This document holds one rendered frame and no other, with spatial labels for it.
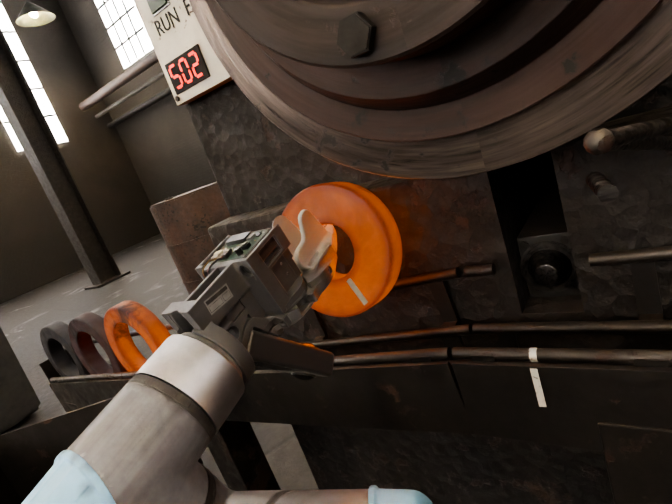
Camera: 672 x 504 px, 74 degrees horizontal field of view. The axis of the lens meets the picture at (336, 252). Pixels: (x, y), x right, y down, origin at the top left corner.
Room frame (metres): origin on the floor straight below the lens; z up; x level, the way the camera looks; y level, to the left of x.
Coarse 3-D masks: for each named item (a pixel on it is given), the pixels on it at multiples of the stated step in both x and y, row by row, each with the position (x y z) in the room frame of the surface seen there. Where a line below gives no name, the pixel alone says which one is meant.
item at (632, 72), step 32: (192, 0) 0.48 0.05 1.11; (640, 32) 0.27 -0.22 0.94; (224, 64) 0.48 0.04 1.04; (608, 64) 0.29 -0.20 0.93; (640, 64) 0.28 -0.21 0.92; (256, 96) 0.46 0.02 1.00; (576, 96) 0.30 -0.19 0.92; (608, 96) 0.29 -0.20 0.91; (640, 96) 0.28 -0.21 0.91; (288, 128) 0.45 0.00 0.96; (320, 128) 0.43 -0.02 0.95; (512, 128) 0.32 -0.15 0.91; (544, 128) 0.31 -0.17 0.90; (576, 128) 0.30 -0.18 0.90; (352, 160) 0.41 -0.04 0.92; (384, 160) 0.39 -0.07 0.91; (416, 160) 0.37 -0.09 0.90; (448, 160) 0.36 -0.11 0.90; (480, 160) 0.34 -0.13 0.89; (512, 160) 0.33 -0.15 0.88
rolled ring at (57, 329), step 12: (48, 324) 1.04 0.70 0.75; (60, 324) 1.03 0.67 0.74; (48, 336) 1.04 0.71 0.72; (60, 336) 0.99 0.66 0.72; (48, 348) 1.07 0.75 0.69; (60, 348) 1.09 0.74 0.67; (72, 348) 0.98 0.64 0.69; (60, 360) 1.08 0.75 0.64; (60, 372) 1.07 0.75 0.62; (72, 372) 1.07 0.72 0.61; (84, 372) 0.98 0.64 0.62
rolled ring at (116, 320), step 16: (128, 304) 0.80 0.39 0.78; (112, 320) 0.82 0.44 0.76; (128, 320) 0.78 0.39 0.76; (144, 320) 0.77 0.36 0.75; (112, 336) 0.84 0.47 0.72; (128, 336) 0.86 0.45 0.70; (144, 336) 0.76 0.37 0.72; (160, 336) 0.76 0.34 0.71; (128, 352) 0.85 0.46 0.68; (128, 368) 0.84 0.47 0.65
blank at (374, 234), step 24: (312, 192) 0.50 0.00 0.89; (336, 192) 0.48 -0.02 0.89; (360, 192) 0.47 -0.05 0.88; (288, 216) 0.52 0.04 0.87; (336, 216) 0.48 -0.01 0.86; (360, 216) 0.46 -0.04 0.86; (384, 216) 0.46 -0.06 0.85; (360, 240) 0.46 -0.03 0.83; (384, 240) 0.45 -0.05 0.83; (360, 264) 0.46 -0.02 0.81; (384, 264) 0.44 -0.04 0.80; (336, 288) 0.48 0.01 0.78; (360, 288) 0.46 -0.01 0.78; (384, 288) 0.45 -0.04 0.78; (336, 312) 0.48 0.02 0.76; (360, 312) 0.46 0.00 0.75
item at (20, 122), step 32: (0, 32) 6.53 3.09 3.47; (0, 64) 6.50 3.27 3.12; (0, 96) 6.37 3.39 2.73; (32, 96) 6.53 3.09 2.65; (32, 128) 6.50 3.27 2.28; (32, 160) 6.38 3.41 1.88; (64, 160) 6.53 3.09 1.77; (64, 192) 6.50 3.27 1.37; (64, 224) 6.40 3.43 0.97; (96, 224) 6.53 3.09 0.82; (96, 256) 6.49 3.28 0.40; (96, 288) 6.21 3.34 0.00
